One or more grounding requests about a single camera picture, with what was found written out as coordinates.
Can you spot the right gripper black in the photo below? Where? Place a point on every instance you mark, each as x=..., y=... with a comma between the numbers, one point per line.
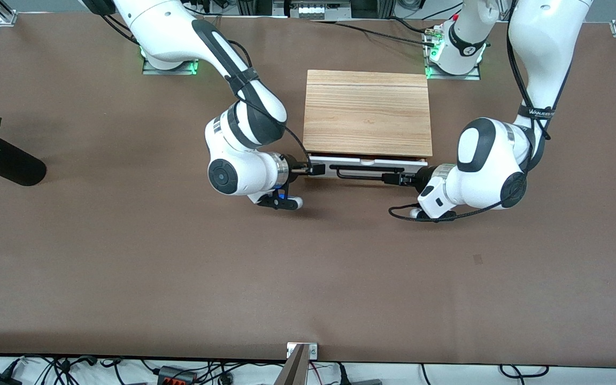
x=294, y=169

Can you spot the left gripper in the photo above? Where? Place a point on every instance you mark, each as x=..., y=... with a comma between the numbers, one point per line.
x=424, y=177

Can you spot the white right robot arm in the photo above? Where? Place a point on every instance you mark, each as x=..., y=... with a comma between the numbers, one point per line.
x=169, y=27

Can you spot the light wooden drawer cabinet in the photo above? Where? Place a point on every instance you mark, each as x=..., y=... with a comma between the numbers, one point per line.
x=367, y=112

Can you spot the small square tape patch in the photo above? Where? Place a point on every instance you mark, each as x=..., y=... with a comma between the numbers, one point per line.
x=477, y=259

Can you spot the black power strip red switches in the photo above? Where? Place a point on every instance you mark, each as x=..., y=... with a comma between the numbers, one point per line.
x=177, y=377

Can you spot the black cylindrical vase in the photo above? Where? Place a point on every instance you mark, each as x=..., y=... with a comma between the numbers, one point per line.
x=14, y=166

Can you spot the black power adapter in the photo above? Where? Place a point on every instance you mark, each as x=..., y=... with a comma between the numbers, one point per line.
x=0, y=379

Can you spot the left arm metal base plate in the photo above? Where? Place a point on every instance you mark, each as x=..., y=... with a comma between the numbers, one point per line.
x=474, y=76

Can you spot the aluminium frame with connectors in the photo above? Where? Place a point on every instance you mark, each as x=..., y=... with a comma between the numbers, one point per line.
x=310, y=8

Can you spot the metal bracket at table edge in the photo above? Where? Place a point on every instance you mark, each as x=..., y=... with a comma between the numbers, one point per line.
x=313, y=351

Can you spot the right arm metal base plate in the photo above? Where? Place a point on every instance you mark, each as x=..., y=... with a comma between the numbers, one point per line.
x=150, y=70

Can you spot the grey camera mount pole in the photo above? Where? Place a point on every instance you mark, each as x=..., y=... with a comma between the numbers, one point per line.
x=294, y=371

